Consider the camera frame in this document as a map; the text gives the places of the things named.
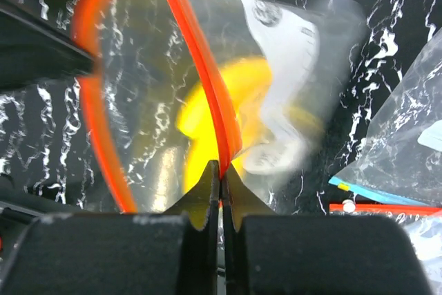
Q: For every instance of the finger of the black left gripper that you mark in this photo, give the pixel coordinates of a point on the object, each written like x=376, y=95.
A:
x=32, y=51

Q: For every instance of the clear bag orange zipper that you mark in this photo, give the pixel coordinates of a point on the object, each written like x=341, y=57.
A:
x=151, y=53

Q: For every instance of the yellow banana bunch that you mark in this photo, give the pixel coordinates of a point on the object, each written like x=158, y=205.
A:
x=249, y=118

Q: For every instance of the clear bag red zipper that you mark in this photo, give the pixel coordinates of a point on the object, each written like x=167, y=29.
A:
x=399, y=213

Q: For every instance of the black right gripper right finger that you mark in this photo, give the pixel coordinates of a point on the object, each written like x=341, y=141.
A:
x=268, y=253

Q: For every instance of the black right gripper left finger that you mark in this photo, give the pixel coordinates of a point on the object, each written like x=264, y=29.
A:
x=174, y=252

